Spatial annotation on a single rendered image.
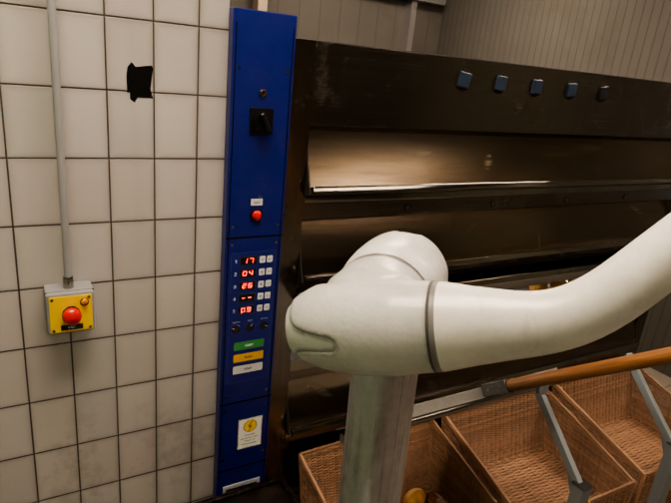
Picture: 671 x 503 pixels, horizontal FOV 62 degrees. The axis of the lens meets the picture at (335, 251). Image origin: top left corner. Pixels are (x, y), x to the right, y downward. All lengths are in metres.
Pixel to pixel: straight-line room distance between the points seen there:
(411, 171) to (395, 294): 1.13
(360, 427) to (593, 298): 0.42
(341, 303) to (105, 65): 0.90
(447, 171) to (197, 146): 0.79
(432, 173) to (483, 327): 1.21
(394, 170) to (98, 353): 0.95
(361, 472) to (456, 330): 0.39
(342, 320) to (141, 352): 1.02
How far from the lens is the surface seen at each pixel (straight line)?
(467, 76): 1.79
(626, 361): 1.25
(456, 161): 1.83
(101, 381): 1.59
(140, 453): 1.75
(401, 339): 0.59
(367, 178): 1.62
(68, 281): 1.41
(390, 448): 0.89
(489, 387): 1.52
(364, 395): 0.84
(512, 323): 0.59
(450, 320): 0.59
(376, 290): 0.61
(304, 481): 1.94
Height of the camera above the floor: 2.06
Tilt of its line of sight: 19 degrees down
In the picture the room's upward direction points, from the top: 6 degrees clockwise
